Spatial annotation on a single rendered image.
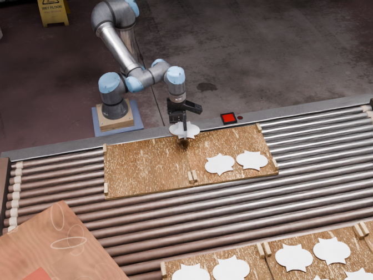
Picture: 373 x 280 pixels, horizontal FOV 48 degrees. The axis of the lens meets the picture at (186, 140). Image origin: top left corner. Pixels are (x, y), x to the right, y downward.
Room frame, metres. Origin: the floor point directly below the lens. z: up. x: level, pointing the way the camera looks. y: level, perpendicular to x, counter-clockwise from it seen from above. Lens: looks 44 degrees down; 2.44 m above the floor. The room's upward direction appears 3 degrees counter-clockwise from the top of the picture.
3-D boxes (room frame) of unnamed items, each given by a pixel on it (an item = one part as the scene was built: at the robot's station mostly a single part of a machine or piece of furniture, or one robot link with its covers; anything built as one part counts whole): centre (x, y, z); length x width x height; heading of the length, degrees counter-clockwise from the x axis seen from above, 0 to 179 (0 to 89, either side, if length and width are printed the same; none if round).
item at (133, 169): (1.42, 0.20, 0.93); 0.41 x 0.35 x 0.02; 97
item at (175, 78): (1.53, 0.03, 1.35); 0.09 x 0.08 x 0.11; 33
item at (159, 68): (1.60, 0.10, 1.35); 0.11 x 0.11 x 0.08; 33
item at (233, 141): (1.48, -0.21, 0.93); 0.41 x 0.35 x 0.02; 98
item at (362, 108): (1.65, -0.08, 0.90); 1.95 x 0.05 x 0.05; 100
